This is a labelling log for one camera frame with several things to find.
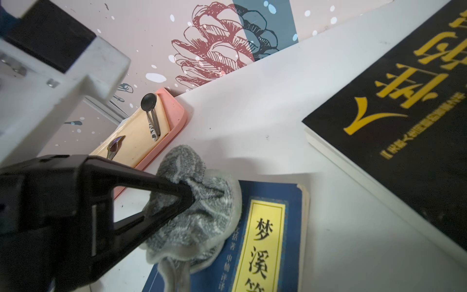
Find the tan paper sheet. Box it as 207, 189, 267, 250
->
91, 105, 170, 168

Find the grey striped cloth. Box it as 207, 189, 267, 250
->
141, 145, 242, 292

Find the blue book yellow label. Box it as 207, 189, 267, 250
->
144, 181, 310, 292

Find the black spoon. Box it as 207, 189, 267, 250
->
141, 93, 161, 142

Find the pink tray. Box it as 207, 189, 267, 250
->
112, 86, 189, 200

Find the iridescent purple spoon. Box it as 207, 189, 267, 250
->
107, 135, 126, 160

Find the black book with face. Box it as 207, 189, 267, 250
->
303, 1, 467, 265

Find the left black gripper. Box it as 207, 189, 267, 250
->
1, 155, 195, 292

